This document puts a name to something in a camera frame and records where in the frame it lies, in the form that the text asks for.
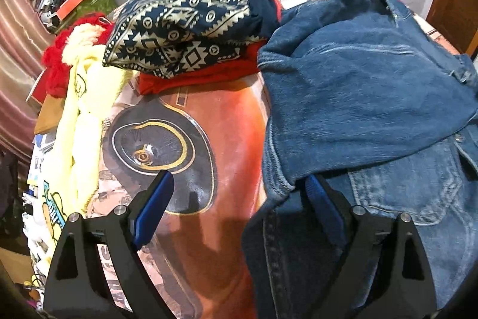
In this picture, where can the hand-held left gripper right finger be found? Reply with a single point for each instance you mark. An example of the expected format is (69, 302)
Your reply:
(325, 205)

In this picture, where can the blue denim jeans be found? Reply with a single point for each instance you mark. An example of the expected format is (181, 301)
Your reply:
(354, 80)

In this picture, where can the red cloth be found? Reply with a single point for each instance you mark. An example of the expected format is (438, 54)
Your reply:
(209, 78)

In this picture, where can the newspaper print bed sheet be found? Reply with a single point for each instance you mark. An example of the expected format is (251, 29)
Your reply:
(224, 139)

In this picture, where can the pile of papers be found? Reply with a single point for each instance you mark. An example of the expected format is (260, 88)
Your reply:
(35, 177)

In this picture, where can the green bag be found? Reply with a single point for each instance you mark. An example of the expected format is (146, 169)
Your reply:
(102, 3)

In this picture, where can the wooden door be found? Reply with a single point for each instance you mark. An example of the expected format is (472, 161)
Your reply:
(453, 1)

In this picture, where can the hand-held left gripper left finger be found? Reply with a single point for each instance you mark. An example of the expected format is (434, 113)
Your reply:
(155, 208)

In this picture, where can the orange box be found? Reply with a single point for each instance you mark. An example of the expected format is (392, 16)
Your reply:
(73, 3)

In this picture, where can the pink striped curtain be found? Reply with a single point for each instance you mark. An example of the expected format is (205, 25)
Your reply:
(15, 42)

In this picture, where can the navy patterned cloth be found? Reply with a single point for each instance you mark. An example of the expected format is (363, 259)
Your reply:
(179, 23)

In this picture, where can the red book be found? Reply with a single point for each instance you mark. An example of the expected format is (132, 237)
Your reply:
(36, 89)

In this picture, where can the cardboard box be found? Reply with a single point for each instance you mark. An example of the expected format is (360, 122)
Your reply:
(48, 115)

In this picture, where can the red plush toy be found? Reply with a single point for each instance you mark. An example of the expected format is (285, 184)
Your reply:
(56, 78)

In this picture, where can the yellow printed garment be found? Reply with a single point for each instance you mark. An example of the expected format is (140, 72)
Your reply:
(86, 124)

